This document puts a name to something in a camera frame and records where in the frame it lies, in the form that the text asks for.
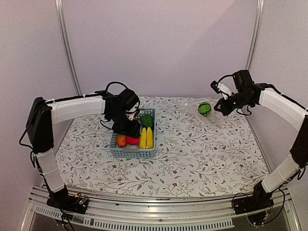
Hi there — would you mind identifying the clear zip top bag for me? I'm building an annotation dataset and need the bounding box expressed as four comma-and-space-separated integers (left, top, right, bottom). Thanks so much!
186, 98, 226, 125

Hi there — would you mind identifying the red toy apple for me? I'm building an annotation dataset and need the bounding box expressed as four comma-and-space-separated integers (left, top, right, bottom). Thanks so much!
125, 136, 140, 145

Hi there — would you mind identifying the green toy watermelon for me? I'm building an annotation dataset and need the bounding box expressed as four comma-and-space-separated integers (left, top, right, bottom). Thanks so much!
198, 102, 212, 117

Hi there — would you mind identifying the floral tablecloth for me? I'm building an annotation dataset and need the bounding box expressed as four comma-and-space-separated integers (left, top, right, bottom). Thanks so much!
56, 97, 269, 197

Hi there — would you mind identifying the right aluminium frame post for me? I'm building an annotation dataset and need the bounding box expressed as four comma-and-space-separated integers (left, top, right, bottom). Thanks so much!
245, 0, 265, 70

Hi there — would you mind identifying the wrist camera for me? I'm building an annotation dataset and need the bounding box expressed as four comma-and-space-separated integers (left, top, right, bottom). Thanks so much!
210, 81, 232, 100
126, 103, 140, 120

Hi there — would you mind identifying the left aluminium frame post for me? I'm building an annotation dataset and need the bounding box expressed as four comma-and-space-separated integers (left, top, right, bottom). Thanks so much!
55, 0, 82, 95

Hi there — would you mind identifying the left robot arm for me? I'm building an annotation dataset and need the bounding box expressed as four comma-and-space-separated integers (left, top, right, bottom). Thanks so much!
23, 88, 140, 209

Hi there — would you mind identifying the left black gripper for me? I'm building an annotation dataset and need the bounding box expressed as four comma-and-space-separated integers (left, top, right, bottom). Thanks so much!
109, 110, 141, 138

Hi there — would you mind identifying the blue plastic basket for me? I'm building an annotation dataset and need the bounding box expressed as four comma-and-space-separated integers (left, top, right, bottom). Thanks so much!
109, 108, 156, 159

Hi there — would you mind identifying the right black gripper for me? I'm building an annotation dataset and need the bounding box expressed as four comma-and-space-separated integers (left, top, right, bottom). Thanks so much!
214, 91, 253, 116

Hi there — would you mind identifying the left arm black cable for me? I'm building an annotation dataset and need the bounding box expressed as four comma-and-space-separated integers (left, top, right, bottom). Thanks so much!
105, 81, 128, 94

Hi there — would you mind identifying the green orange toy mango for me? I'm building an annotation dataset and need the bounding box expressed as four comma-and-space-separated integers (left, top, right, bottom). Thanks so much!
116, 134, 127, 148

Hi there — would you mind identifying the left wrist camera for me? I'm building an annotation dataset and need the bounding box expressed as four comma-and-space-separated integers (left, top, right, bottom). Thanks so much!
126, 103, 140, 120

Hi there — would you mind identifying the yellow toy banana bunch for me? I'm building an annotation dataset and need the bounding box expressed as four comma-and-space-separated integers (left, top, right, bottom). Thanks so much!
139, 127, 154, 149

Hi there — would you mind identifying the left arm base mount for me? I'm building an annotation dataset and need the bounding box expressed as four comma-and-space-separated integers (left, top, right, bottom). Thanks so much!
44, 179, 89, 214

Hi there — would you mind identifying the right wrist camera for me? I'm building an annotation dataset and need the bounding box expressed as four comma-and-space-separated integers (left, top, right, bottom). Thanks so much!
210, 81, 232, 100

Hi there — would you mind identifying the aluminium front rail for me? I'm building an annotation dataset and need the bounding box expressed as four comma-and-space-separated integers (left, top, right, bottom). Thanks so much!
20, 186, 301, 231

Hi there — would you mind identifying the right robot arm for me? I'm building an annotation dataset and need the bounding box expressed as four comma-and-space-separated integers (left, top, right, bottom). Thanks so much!
211, 81, 308, 210

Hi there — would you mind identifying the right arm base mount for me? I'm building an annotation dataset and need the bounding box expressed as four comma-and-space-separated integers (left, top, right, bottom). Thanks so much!
231, 181, 274, 215

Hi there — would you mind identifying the aluminium frame post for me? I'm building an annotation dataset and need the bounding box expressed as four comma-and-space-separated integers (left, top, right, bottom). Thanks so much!
55, 0, 82, 95
245, 0, 265, 70

